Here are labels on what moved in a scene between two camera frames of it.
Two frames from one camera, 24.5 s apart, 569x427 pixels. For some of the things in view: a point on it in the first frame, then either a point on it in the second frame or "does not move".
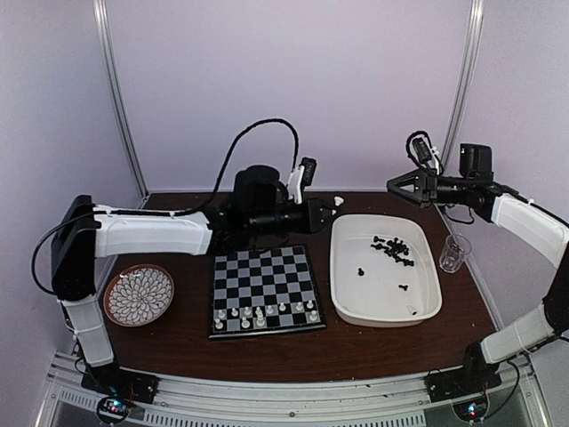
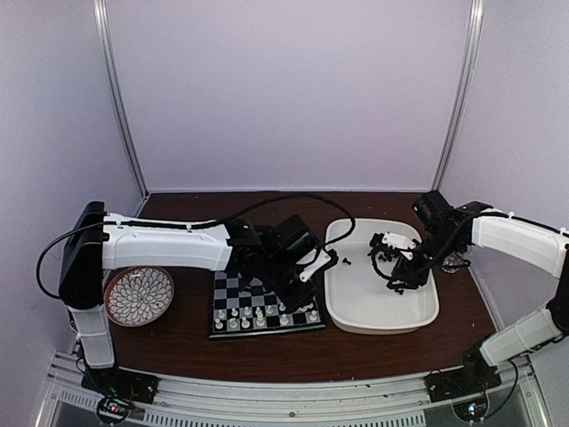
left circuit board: (112, 409) does not move
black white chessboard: (261, 291) does not move
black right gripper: (423, 181) to (414, 277)
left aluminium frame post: (108, 61) does not move
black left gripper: (316, 223) to (305, 298)
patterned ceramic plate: (138, 295) does not move
